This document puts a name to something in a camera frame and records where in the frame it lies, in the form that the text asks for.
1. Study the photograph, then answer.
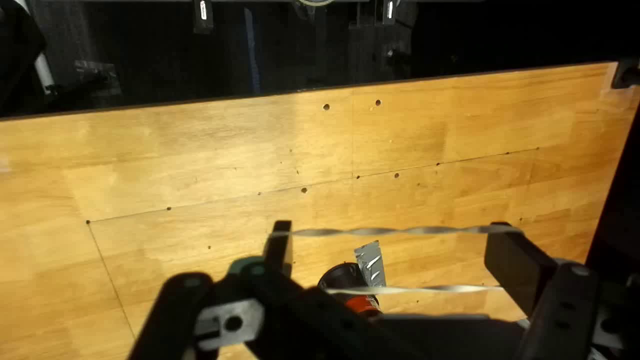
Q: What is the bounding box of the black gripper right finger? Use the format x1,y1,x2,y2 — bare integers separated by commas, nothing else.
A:
484,222,558,316

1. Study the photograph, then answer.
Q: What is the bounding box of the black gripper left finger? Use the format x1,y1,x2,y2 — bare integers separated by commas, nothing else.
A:
263,220,292,285

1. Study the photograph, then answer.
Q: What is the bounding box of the dark jar with orange ring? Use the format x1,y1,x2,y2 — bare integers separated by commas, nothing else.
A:
318,262,380,318

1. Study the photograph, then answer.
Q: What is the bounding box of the grey tape strip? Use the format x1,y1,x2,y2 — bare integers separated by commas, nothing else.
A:
355,241,386,286

